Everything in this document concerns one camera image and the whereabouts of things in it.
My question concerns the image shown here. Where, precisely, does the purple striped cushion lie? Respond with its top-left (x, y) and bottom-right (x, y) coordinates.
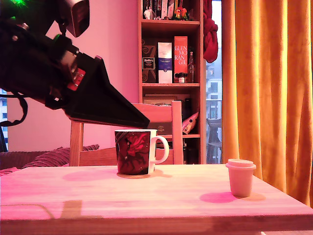
top-left (21, 144), bottom-right (100, 169)

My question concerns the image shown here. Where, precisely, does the dark flat box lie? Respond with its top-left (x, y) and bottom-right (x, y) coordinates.
top-left (148, 121), bottom-right (173, 136)

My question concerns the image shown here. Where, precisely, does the wooden bookshelf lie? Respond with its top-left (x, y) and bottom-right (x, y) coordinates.
top-left (137, 0), bottom-right (206, 165)

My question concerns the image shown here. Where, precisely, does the colourful figurine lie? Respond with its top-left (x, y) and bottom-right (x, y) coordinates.
top-left (171, 7), bottom-right (190, 21)

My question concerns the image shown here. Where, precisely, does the pink cloth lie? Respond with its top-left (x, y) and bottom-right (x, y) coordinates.
top-left (0, 167), bottom-right (18, 177)

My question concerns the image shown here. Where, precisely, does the dark tall bottle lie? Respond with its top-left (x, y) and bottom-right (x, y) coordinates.
top-left (183, 97), bottom-right (192, 121)

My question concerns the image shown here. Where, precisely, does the black stand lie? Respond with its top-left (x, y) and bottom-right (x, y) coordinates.
top-left (0, 132), bottom-right (8, 152)

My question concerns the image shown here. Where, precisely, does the red lettered bottle box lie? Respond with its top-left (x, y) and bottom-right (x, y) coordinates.
top-left (174, 36), bottom-right (188, 83)

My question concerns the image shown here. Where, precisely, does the grey outdoor chair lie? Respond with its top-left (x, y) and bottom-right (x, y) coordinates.
top-left (206, 117), bottom-right (223, 164)

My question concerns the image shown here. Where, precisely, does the black book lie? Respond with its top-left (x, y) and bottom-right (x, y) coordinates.
top-left (151, 0), bottom-right (162, 18)

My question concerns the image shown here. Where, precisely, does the red hanging cloth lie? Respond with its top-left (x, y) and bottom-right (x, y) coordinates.
top-left (202, 0), bottom-right (219, 64)

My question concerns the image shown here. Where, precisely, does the red floral print mug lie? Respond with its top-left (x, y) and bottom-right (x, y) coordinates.
top-left (114, 129), bottom-right (170, 176)

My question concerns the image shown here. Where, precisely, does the black cable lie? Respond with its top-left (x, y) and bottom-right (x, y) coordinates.
top-left (0, 92), bottom-right (29, 127)

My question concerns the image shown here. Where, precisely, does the pink patterned bag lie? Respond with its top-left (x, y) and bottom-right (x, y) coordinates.
top-left (181, 110), bottom-right (199, 135)

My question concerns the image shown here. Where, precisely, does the dark patterned bottle box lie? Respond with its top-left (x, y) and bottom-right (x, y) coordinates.
top-left (141, 39), bottom-right (157, 83)

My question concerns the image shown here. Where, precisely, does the dark red sofa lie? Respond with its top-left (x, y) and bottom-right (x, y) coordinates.
top-left (0, 151), bottom-right (49, 170)

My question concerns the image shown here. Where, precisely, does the orange curtain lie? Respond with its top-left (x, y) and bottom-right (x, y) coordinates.
top-left (221, 0), bottom-right (313, 209)

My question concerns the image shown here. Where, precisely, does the clear glass bottle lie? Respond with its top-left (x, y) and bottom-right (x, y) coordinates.
top-left (187, 51), bottom-right (196, 83)

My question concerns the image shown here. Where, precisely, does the pale grey camera box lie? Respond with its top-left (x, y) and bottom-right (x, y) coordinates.
top-left (52, 0), bottom-right (90, 39)

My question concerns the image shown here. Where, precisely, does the white and blue box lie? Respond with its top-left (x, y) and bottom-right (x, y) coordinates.
top-left (157, 42), bottom-right (173, 84)

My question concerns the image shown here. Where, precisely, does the wooden chair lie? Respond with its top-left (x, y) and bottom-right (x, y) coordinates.
top-left (68, 100), bottom-right (184, 167)

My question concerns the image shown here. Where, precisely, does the white book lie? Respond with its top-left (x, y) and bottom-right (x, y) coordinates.
top-left (160, 0), bottom-right (168, 19)

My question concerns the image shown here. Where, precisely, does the white coffee capsule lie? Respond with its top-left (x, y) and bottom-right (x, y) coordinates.
top-left (225, 158), bottom-right (257, 198)

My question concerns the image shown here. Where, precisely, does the white figurine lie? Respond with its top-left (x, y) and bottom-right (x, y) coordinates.
top-left (143, 6), bottom-right (155, 20)

